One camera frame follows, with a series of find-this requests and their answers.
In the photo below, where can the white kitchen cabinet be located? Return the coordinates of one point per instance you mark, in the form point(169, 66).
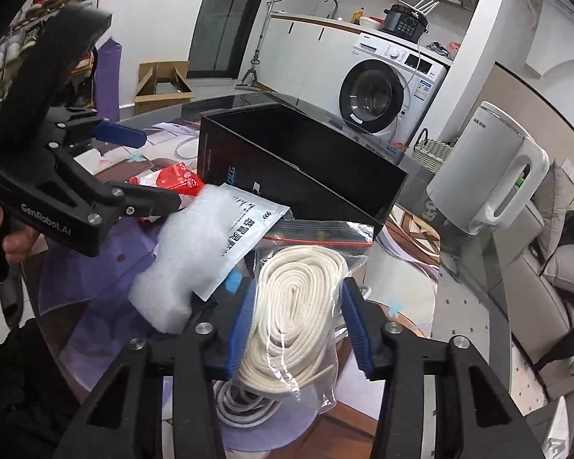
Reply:
point(306, 57)

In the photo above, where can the black pressure cooker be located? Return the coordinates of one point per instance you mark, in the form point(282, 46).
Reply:
point(404, 24)

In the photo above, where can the grey cushion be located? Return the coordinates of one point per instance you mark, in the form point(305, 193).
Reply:
point(552, 201)

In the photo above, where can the yellow bottle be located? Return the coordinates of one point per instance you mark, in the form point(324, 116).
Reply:
point(361, 14)

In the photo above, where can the white washing machine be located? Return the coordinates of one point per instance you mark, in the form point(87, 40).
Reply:
point(411, 105)

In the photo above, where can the black cardboard box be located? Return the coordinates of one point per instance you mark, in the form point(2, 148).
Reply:
point(292, 162)

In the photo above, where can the flat mop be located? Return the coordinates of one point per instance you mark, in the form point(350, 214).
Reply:
point(263, 33)

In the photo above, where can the grey cloth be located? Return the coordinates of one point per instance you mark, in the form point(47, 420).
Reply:
point(439, 48)

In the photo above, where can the white electric kettle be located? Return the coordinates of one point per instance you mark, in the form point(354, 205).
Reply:
point(478, 162)

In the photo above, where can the brown cardboard box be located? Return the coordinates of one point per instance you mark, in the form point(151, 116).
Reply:
point(160, 100)

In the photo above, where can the grey pillow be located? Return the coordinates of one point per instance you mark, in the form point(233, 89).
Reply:
point(569, 267)

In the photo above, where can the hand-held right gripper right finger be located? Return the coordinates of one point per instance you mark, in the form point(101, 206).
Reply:
point(358, 334)

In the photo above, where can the white wall switch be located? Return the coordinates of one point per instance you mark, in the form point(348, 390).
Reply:
point(569, 171)

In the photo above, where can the person's left hand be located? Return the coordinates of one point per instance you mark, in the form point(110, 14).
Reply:
point(19, 246)

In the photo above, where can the wicker basket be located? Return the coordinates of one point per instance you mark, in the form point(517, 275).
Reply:
point(430, 153)

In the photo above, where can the black kitchen faucet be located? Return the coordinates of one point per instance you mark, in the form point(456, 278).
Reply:
point(336, 7)

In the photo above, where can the purple yoga mat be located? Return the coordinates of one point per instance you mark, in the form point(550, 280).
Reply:
point(110, 86)

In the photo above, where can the orange bag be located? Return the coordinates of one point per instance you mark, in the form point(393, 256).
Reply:
point(453, 48)

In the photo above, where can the white plush toy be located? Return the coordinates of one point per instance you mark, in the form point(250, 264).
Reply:
point(191, 215)

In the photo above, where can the black glass door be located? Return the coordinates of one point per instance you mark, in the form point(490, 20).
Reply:
point(229, 19)

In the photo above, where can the printed table mat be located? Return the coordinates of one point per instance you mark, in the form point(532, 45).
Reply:
point(402, 258)

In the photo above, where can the white medicine sachet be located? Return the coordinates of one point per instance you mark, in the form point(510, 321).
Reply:
point(229, 244)

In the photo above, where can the white router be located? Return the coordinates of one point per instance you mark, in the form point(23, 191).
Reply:
point(420, 5)

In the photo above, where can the white sneakers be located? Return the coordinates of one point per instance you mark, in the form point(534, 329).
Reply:
point(7, 52)

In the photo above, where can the grey sofa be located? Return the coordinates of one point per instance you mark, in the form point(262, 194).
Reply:
point(545, 325)

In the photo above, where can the white bowl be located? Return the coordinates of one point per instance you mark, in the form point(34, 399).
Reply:
point(369, 21)

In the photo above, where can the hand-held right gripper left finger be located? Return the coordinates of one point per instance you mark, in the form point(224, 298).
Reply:
point(241, 330)

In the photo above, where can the red snack packet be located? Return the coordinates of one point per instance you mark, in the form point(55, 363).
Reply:
point(177, 179)

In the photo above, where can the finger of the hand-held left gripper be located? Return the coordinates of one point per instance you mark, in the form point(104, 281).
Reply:
point(153, 201)
point(119, 135)

